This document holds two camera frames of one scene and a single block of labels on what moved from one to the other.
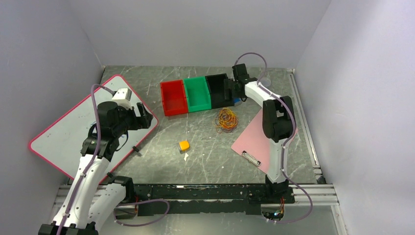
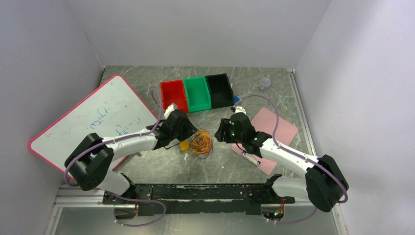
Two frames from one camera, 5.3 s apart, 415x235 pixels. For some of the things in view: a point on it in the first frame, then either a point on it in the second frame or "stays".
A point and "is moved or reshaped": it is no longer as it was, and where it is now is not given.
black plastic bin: x=221 y=90 stays
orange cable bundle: x=226 y=121 is moved or reshaped
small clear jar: x=265 y=82 stays
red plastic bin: x=174 y=98 stays
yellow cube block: x=184 y=145 stays
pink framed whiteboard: x=60 y=144 stays
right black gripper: x=238 y=95 to x=219 y=134
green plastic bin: x=197 y=94 stays
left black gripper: x=143 y=121 to x=190 y=130
